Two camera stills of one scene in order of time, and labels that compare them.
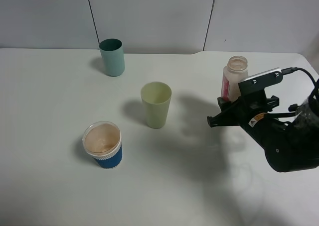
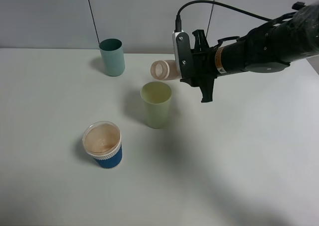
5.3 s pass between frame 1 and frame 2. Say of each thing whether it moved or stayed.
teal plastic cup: stayed
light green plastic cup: stayed
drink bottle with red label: moved
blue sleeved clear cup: stayed
